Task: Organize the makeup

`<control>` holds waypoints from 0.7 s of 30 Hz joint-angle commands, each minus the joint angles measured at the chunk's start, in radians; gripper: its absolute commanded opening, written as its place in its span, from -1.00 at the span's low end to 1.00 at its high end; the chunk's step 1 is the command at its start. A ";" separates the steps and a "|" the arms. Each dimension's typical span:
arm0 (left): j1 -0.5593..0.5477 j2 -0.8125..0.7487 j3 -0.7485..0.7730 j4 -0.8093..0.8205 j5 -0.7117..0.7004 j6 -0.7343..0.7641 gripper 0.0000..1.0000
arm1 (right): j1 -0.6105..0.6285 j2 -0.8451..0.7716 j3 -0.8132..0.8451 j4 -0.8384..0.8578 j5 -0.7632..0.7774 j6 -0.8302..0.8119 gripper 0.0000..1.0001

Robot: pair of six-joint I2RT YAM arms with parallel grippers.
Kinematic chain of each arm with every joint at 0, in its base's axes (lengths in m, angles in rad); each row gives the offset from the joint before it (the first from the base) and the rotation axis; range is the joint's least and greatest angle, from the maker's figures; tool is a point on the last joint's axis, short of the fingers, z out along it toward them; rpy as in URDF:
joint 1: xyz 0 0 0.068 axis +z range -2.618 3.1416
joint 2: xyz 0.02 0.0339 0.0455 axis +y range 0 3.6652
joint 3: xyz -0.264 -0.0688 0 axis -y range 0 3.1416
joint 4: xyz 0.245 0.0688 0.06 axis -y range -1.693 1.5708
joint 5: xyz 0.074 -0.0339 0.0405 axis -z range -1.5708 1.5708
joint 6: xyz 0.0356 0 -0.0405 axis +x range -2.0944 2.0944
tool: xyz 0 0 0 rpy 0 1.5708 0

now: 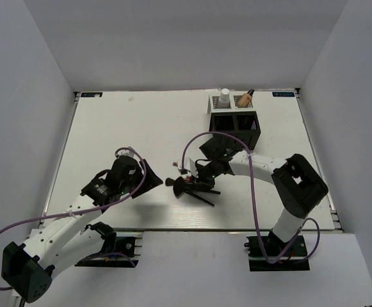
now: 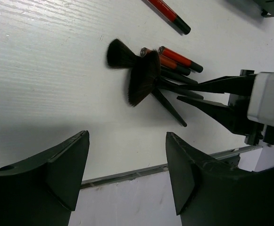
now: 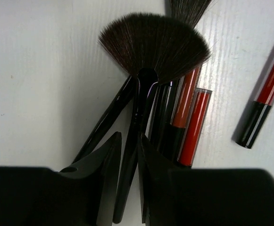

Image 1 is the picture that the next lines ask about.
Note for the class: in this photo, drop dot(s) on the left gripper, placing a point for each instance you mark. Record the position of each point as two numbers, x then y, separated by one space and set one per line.
152 180

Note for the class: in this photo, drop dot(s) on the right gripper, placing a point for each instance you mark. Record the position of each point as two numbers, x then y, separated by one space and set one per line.
202 181

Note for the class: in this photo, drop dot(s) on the white jar cap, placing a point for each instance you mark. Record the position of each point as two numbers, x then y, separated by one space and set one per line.
224 94

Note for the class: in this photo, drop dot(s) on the foundation bottle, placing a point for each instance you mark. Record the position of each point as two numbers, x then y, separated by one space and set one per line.
245 99

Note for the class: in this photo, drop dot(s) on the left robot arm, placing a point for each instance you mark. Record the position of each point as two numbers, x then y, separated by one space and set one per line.
30 267

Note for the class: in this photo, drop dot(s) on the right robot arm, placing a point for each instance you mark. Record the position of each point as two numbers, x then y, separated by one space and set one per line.
298 185

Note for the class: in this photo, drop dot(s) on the black fan makeup brush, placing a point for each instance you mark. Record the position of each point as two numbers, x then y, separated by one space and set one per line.
179 191

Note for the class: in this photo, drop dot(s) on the black round makeup brush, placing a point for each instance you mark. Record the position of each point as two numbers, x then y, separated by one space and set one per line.
169 182

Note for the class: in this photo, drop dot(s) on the black metal organizer rack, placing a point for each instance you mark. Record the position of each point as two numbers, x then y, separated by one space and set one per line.
243 125

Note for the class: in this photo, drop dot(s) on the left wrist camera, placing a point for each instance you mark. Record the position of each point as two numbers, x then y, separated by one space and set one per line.
124 152

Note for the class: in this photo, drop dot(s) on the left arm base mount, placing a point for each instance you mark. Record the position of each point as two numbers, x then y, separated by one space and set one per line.
125 253

